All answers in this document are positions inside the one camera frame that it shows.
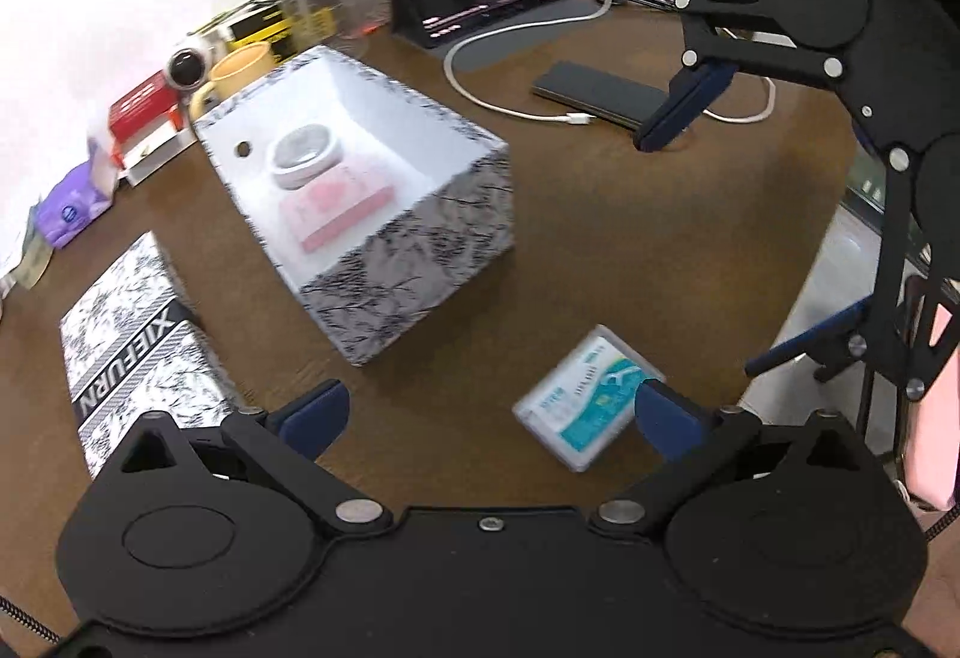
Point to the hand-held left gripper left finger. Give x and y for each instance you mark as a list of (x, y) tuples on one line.
[(315, 416)]

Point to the white round case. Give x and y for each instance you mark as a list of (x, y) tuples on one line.
[(304, 157)]

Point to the purple tissue pack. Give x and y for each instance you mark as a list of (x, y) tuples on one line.
[(71, 208)]

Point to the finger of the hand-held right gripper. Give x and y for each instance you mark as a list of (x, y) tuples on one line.
[(679, 111), (810, 337)]

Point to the red and white box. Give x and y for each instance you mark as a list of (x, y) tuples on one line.
[(146, 118)]

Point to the floral box lid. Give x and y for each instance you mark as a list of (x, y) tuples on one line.
[(135, 343)]

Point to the black and yellow box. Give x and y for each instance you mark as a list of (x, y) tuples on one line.
[(259, 28)]

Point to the yellow mug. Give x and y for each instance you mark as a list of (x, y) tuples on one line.
[(240, 69)]

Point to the pink box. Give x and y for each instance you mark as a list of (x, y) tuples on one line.
[(334, 208)]

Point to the clear dental floss box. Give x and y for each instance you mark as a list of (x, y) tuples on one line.
[(585, 395)]

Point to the tape roll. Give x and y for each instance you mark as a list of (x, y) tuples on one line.
[(34, 260)]

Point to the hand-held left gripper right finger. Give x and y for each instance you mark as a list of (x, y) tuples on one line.
[(669, 419)]

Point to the white round camera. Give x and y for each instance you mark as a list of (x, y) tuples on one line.
[(187, 64)]

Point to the pink clothing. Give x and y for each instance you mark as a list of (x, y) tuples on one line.
[(937, 433)]

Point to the brown wooden desktop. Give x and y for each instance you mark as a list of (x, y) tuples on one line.
[(585, 238)]

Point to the dark flat phone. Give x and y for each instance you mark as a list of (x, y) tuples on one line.
[(592, 92)]

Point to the floral box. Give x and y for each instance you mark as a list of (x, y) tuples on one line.
[(420, 268)]

